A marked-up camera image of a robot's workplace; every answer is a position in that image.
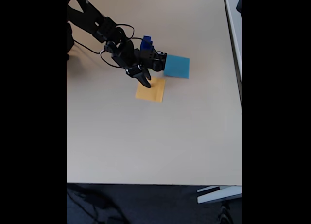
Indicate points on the white table foot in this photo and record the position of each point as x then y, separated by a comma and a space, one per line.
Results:
218, 196

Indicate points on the orange paper square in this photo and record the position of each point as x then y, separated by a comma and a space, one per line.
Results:
155, 94

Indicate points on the medium blue cube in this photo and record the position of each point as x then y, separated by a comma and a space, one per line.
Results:
145, 46

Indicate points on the light blue paper square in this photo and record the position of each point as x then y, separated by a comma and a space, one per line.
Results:
178, 67

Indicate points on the black chair base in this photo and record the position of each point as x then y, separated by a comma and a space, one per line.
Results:
226, 214

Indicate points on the dark blue object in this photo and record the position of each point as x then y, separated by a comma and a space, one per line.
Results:
239, 4

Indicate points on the black camera box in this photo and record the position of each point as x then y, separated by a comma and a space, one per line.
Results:
154, 60

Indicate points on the white adjacent table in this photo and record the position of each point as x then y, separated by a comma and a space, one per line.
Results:
233, 39

